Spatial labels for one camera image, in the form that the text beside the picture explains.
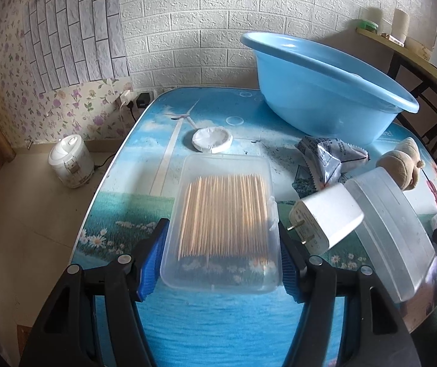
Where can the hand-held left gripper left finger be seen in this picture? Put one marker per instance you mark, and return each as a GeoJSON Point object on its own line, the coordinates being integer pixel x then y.
{"type": "Point", "coordinates": [153, 260]}

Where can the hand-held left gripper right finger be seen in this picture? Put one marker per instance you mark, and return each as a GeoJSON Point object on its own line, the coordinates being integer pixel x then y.
{"type": "Point", "coordinates": [289, 271]}

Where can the clear plastic box lid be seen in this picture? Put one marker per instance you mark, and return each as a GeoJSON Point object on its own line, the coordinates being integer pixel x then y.
{"type": "Point", "coordinates": [394, 233]}

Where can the white charger plug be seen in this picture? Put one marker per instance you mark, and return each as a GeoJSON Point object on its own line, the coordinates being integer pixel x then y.
{"type": "Point", "coordinates": [329, 218]}

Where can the clear box of toothpicks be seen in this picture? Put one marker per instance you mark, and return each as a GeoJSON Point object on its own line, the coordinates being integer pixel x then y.
{"type": "Point", "coordinates": [222, 218]}

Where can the beige plush toy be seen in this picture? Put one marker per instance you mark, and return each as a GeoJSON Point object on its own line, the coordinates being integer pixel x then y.
{"type": "Point", "coordinates": [402, 160]}

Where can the silver snack packet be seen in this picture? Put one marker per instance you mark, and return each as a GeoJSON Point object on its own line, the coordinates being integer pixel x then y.
{"type": "Point", "coordinates": [325, 156]}

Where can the light blue plastic basin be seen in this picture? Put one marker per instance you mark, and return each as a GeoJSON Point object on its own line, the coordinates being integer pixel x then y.
{"type": "Point", "coordinates": [317, 91]}

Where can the nature printed desktop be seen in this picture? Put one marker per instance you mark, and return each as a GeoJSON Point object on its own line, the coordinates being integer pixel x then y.
{"type": "Point", "coordinates": [218, 321]}

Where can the white rice cooker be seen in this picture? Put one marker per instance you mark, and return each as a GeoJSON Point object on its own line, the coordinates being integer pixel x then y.
{"type": "Point", "coordinates": [69, 160]}

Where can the white round dish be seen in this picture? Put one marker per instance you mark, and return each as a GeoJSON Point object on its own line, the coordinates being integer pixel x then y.
{"type": "Point", "coordinates": [211, 139]}

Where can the folding table with black legs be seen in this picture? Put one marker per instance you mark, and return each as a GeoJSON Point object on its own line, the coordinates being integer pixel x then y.
{"type": "Point", "coordinates": [432, 68]}

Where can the small flat cardboard box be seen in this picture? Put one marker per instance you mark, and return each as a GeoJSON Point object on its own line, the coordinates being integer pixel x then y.
{"type": "Point", "coordinates": [392, 40]}

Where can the white paper roll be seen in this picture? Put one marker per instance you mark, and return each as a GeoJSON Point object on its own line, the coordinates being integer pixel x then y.
{"type": "Point", "coordinates": [401, 25]}

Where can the small green round container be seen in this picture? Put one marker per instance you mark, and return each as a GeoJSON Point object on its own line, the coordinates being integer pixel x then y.
{"type": "Point", "coordinates": [369, 26]}

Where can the black wall plug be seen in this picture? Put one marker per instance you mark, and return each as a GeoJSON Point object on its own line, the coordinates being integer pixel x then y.
{"type": "Point", "coordinates": [142, 100]}

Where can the white wall adapter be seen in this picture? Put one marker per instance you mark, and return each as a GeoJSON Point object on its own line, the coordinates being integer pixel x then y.
{"type": "Point", "coordinates": [127, 98]}

